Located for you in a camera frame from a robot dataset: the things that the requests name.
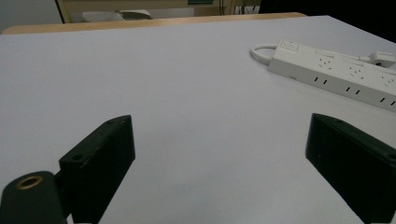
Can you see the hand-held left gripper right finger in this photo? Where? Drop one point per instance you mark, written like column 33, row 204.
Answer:
column 351, row 161

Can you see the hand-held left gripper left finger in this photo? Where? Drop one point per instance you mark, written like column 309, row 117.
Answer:
column 99, row 165

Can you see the white power strip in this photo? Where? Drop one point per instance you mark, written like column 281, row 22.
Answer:
column 336, row 71

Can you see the white plug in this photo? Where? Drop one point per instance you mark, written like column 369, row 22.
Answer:
column 382, row 58

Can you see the wooden desk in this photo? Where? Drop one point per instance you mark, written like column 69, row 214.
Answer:
column 149, row 22

